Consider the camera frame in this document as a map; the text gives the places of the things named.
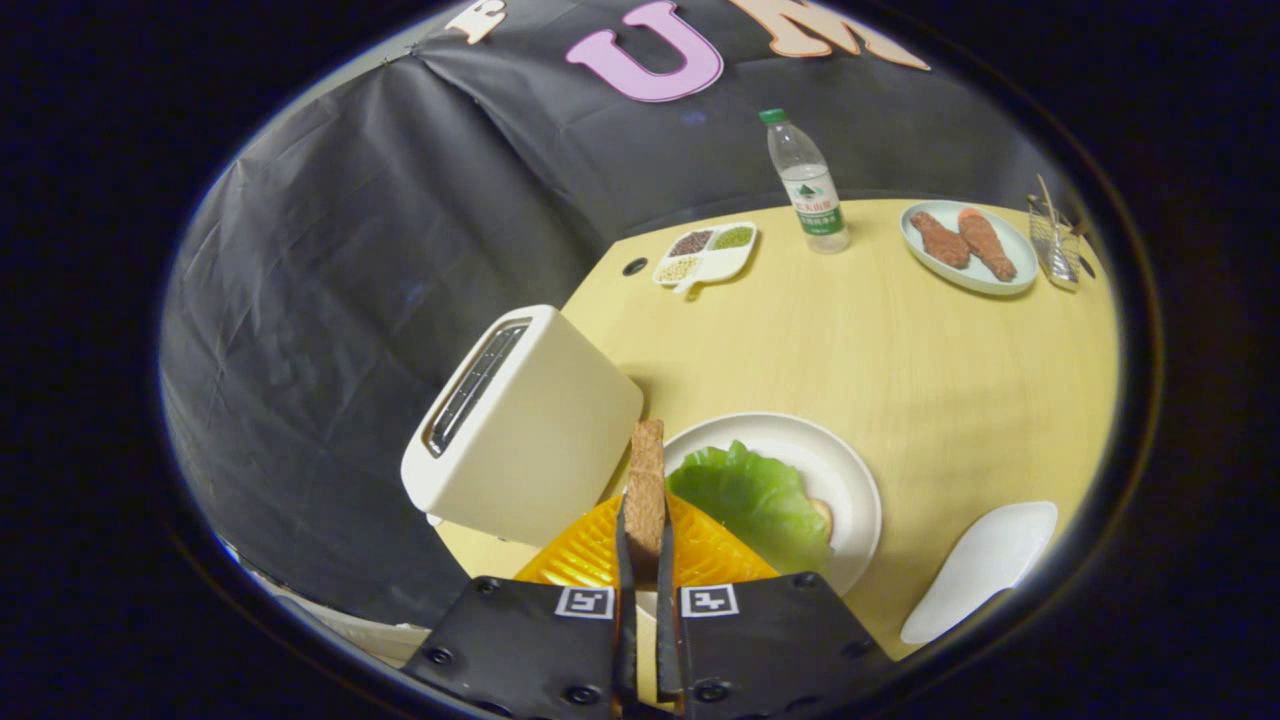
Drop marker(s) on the black backdrop cloth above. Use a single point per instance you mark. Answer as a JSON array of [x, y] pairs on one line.
[[350, 250]]

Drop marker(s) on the pale oval plate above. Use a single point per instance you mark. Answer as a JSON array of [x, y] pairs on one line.
[[1010, 245]]

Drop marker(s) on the green lettuce leaf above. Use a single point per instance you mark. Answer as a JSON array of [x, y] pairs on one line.
[[750, 500]]

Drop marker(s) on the white bread slice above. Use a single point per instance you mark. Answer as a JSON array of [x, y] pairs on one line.
[[822, 515]]

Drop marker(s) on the clear water bottle green cap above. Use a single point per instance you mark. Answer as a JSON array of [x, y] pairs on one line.
[[808, 190]]

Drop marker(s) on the white divided bean dish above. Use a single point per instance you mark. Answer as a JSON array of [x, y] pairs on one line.
[[725, 262]]

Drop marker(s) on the round white plate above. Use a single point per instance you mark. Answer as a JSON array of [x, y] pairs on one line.
[[835, 470]]

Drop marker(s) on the white rounded square plate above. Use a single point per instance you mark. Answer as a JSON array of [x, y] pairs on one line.
[[980, 570]]

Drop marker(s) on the clear glass utensil holder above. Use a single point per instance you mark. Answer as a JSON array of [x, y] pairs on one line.
[[1053, 250]]

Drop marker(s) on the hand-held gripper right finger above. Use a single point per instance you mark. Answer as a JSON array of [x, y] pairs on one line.
[[770, 650]]

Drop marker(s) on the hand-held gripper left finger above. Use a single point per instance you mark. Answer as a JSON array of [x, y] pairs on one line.
[[530, 650]]

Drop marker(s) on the white toaster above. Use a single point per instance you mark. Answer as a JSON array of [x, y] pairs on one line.
[[540, 440]]

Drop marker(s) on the brown meat piece orange tip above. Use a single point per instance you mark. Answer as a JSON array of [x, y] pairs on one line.
[[988, 245]]

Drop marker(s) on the toasted bread slice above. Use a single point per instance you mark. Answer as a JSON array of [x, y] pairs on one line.
[[646, 480]]

